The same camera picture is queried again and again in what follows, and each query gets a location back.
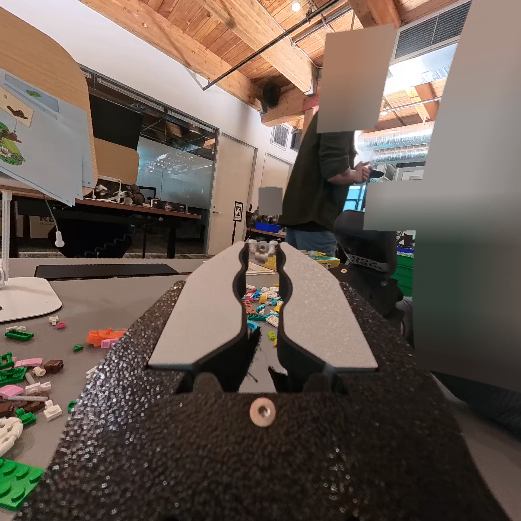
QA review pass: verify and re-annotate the yellow green lego box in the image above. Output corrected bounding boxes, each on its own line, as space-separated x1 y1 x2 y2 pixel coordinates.
303 250 341 269

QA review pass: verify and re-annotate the wooden divider panel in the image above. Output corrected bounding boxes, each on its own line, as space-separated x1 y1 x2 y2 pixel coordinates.
94 137 140 186

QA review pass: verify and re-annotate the scattered pastel lego bricks heap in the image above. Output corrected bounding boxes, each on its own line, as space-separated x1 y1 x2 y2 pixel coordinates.
243 281 285 347

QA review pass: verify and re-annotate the wooden background desk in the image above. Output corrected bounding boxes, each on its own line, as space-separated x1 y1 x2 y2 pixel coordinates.
12 191 202 259

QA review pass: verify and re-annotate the white cable with plug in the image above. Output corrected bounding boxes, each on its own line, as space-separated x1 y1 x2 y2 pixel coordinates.
43 193 66 248

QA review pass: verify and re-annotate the large green lego plate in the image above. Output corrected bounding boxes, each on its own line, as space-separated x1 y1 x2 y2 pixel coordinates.
0 458 45 511

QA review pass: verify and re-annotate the black ceiling speaker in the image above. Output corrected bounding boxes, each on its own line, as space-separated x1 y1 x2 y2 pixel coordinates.
261 81 281 112

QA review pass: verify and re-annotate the white stand base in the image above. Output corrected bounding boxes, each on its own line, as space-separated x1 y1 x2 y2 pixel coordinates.
0 191 63 323

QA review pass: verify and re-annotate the wooden booklet stand panel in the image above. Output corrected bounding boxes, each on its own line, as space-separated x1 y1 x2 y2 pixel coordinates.
0 7 98 198

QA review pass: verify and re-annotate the pile of mixed lego pieces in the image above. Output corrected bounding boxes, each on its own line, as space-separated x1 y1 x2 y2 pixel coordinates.
0 315 127 432

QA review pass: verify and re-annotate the printed tag sign on stand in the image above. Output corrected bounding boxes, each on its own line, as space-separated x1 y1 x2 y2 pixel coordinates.
231 201 244 245

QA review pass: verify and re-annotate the grey door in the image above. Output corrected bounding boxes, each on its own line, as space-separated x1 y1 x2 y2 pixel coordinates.
207 132 258 256

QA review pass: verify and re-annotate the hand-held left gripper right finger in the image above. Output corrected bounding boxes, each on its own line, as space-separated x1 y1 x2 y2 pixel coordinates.
269 242 379 392

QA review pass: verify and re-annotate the green plastic bin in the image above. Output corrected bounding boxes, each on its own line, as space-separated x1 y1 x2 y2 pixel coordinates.
391 252 417 298

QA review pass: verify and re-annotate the black table mat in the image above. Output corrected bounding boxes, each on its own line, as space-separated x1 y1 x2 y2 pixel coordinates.
34 263 180 281

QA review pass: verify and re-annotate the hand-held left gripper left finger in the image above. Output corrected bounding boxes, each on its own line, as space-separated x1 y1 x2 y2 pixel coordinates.
148 241 261 392

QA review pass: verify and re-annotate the orange lego piece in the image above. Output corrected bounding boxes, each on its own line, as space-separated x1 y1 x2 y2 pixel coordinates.
86 328 127 348

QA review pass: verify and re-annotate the white lego chain piece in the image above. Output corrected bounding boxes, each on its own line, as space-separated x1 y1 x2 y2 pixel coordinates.
0 417 24 457

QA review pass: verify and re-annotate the small grey lego piece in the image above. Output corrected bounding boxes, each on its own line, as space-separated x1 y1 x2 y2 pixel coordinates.
247 239 279 263

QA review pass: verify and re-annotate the silver air duct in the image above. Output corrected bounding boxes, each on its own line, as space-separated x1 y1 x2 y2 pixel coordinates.
358 129 433 165

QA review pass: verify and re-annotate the lego instruction booklet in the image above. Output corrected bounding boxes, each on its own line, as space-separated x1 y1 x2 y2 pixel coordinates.
0 68 95 207

